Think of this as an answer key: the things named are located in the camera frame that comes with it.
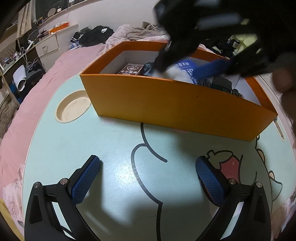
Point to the blue tin box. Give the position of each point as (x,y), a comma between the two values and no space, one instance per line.
(187,66)

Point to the white fluffy pompom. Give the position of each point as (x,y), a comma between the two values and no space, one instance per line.
(173,73)

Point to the orange tissue box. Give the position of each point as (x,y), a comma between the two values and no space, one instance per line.
(58,27)

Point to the white drawer cabinet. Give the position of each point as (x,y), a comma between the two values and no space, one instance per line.
(53,46)

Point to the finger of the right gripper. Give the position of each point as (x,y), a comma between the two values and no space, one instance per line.
(211,69)
(173,52)

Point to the pink bed blanket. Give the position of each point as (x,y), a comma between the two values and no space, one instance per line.
(17,139)

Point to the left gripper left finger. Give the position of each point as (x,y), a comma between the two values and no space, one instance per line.
(52,212)

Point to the white slipper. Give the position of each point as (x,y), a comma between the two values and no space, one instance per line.
(20,77)

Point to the orange cardboard box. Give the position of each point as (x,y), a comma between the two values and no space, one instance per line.
(170,103)

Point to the black clothes pile left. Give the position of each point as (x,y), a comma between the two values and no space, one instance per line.
(89,37)

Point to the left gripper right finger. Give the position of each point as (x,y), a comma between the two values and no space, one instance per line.
(243,211)

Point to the black satin lace garment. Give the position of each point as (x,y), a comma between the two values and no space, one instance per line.
(149,70)

